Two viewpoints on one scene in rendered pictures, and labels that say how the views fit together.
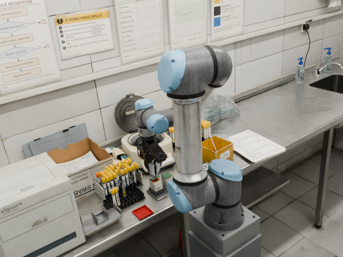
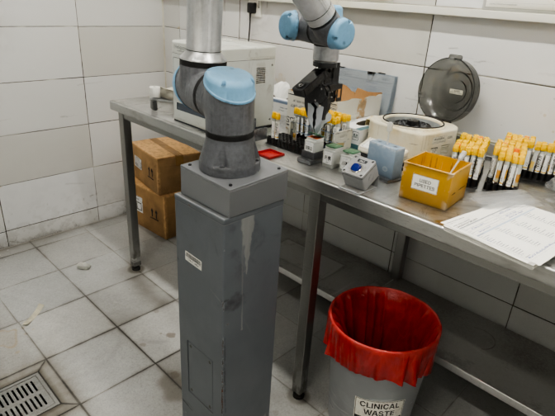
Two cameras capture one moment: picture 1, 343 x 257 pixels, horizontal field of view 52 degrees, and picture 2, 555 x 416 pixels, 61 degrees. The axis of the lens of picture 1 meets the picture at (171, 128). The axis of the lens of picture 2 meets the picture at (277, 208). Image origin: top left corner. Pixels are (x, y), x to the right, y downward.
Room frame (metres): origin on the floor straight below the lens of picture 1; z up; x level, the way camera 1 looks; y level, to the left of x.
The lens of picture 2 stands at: (0.90, -1.27, 1.35)
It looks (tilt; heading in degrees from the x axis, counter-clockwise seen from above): 24 degrees down; 77
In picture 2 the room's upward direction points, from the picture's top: 4 degrees clockwise
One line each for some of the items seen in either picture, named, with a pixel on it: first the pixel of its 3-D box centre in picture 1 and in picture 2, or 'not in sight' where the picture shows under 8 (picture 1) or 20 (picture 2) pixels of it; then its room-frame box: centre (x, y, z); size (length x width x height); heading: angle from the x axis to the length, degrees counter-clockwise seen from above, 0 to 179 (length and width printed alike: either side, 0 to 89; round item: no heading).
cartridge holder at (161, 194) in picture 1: (156, 190); (313, 155); (1.33, 0.09, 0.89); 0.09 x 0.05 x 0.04; 34
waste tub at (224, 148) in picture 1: (215, 152); (434, 179); (1.58, -0.21, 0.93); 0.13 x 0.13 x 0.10; 38
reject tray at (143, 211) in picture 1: (142, 212); (269, 153); (1.21, 0.16, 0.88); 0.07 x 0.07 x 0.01; 33
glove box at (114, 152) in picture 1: (116, 159); (369, 129); (1.60, 0.30, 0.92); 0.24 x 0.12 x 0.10; 33
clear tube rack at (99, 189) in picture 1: (118, 182); (320, 134); (1.40, 0.27, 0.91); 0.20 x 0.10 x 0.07; 123
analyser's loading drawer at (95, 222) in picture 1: (95, 220); (239, 125); (1.13, 0.34, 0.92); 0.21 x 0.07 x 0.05; 123
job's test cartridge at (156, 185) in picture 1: (155, 185); (314, 147); (1.33, 0.10, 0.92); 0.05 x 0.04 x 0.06; 34
